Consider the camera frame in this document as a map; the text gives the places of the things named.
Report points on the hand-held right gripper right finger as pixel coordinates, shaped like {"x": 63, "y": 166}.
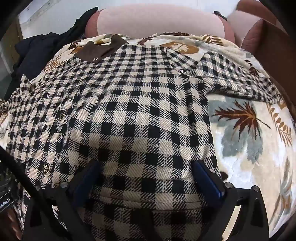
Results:
{"x": 209, "y": 183}

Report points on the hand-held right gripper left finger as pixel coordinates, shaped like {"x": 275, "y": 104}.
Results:
{"x": 86, "y": 179}

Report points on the black and cream checkered shirt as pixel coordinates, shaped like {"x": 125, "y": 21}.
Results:
{"x": 138, "y": 120}

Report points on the pile of dark clothes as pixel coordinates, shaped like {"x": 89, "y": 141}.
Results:
{"x": 41, "y": 48}

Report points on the person's left hand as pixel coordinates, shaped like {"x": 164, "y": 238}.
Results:
{"x": 12, "y": 221}

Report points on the leaf print blanket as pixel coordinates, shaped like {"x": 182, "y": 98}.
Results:
{"x": 245, "y": 143}

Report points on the pink upholstered chair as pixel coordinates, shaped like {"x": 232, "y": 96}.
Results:
{"x": 240, "y": 22}

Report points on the pink padded headboard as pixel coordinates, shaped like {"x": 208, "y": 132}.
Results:
{"x": 157, "y": 20}

